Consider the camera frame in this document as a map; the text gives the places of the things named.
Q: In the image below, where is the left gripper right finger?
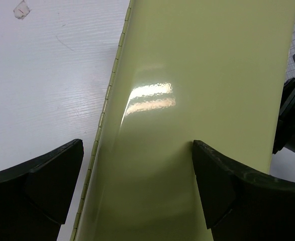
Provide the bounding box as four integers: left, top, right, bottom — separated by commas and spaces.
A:
192, 140, 295, 240

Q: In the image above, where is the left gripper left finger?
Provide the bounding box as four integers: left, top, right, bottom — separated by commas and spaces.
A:
0, 139, 84, 240

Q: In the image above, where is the green metal tool chest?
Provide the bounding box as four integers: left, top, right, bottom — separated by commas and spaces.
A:
72, 1, 295, 240

